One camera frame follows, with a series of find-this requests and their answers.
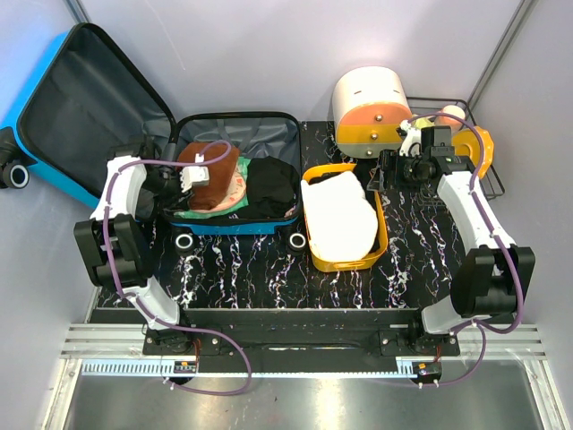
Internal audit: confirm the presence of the aluminium rail frame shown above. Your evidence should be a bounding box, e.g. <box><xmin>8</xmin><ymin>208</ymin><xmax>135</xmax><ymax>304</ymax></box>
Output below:
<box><xmin>42</xmin><ymin>323</ymin><xmax>571</xmax><ymax>429</ymax></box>

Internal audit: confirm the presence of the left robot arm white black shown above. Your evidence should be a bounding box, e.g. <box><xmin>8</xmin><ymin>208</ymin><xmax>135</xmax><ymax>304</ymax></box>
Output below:
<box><xmin>73</xmin><ymin>136</ymin><xmax>193</xmax><ymax>355</ymax></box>

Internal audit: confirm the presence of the pink floral cloth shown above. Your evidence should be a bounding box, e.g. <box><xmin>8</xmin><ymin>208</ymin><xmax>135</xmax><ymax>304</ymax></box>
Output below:
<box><xmin>199</xmin><ymin>157</ymin><xmax>251</xmax><ymax>214</ymax></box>

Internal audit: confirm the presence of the white fluffy towel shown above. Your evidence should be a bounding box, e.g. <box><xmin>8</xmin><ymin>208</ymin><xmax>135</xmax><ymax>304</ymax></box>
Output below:
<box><xmin>301</xmin><ymin>171</ymin><xmax>378</xmax><ymax>262</ymax></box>

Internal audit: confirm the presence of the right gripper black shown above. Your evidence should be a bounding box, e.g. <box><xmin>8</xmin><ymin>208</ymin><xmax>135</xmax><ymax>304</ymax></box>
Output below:
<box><xmin>366</xmin><ymin>149</ymin><xmax>427</xmax><ymax>194</ymax></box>

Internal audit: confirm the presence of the blue fish-print suitcase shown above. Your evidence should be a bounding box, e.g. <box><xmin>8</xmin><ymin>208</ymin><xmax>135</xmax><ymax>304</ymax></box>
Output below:
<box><xmin>0</xmin><ymin>21</ymin><xmax>307</xmax><ymax>257</ymax></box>

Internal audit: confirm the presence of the white drawer cabinet with orange drawers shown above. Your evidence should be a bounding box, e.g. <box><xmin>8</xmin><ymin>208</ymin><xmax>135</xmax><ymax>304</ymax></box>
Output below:
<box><xmin>331</xmin><ymin>66</ymin><xmax>412</xmax><ymax>159</ymax></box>

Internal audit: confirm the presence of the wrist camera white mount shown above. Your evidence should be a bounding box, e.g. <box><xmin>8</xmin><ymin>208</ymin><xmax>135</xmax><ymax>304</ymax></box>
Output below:
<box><xmin>397</xmin><ymin>120</ymin><xmax>422</xmax><ymax>157</ymax></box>
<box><xmin>179</xmin><ymin>153</ymin><xmax>210</xmax><ymax>193</ymax></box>

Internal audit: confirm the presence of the yellow plastic basket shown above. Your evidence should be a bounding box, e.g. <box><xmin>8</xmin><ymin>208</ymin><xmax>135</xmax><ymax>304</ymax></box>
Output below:
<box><xmin>300</xmin><ymin>162</ymin><xmax>389</xmax><ymax>272</ymax></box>

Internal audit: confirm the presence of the brown towel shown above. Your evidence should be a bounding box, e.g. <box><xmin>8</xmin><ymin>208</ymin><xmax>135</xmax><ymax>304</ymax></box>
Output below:
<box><xmin>177</xmin><ymin>142</ymin><xmax>240</xmax><ymax>211</ymax></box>

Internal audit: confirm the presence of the green tie-dye cloth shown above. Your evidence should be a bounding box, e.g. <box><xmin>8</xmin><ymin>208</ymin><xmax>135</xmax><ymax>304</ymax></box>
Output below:
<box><xmin>174</xmin><ymin>157</ymin><xmax>251</xmax><ymax>219</ymax></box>

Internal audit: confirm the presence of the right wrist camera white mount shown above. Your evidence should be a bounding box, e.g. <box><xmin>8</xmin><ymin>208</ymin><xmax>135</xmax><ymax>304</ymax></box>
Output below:
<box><xmin>397</xmin><ymin>120</ymin><xmax>422</xmax><ymax>157</ymax></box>

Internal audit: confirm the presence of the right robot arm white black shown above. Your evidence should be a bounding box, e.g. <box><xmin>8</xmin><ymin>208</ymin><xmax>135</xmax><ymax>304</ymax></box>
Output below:
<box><xmin>369</xmin><ymin>120</ymin><xmax>535</xmax><ymax>356</ymax></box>

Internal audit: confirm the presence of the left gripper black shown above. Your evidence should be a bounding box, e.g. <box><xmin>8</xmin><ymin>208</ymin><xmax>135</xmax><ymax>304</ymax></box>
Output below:
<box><xmin>141</xmin><ymin>166</ymin><xmax>196</xmax><ymax>211</ymax></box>

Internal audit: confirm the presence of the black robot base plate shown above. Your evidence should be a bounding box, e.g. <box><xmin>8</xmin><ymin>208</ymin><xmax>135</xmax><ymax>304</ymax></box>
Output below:
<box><xmin>170</xmin><ymin>309</ymin><xmax>460</xmax><ymax>357</ymax></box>

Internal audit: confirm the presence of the black marble pattern mat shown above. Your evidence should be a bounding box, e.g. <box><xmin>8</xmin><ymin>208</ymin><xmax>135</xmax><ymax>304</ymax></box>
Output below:
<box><xmin>89</xmin><ymin>119</ymin><xmax>498</xmax><ymax>311</ymax></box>

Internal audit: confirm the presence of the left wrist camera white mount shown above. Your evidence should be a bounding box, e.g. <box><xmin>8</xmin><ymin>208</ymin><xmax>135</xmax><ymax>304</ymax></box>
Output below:
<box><xmin>179</xmin><ymin>153</ymin><xmax>210</xmax><ymax>193</ymax></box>

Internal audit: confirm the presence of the black wire dish rack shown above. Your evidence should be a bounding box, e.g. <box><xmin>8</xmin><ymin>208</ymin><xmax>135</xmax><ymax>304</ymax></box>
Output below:
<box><xmin>400</xmin><ymin>96</ymin><xmax>505</xmax><ymax>206</ymax></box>

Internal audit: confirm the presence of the black clothes pile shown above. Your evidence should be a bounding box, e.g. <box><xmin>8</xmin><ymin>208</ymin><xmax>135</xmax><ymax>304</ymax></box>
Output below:
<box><xmin>236</xmin><ymin>157</ymin><xmax>300</xmax><ymax>219</ymax></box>

